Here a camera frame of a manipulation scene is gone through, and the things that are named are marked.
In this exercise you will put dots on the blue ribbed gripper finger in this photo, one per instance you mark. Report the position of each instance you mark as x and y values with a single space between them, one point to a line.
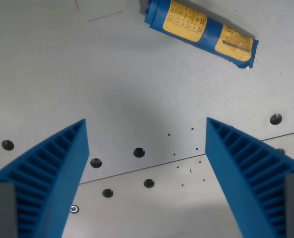
55 168
239 173

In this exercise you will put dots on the blue bag with yellow label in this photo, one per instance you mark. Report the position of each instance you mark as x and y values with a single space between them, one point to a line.
201 27

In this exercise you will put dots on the silver screw in table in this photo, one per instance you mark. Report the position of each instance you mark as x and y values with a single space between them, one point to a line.
74 209

